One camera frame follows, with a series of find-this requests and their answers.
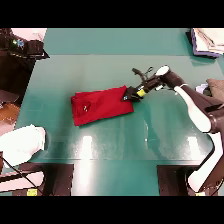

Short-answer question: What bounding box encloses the beige garment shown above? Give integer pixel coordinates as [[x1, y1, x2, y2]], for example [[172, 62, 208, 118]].
[[192, 27, 224, 55]]

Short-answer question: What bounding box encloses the red T-shirt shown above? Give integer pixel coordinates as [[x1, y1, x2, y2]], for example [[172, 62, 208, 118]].
[[70, 85, 135, 127]]

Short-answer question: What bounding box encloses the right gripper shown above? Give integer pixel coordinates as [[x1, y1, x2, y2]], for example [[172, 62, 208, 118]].
[[121, 84, 149, 103]]

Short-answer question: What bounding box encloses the brown garment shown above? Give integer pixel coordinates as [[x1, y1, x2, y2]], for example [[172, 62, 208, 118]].
[[205, 78, 224, 103]]

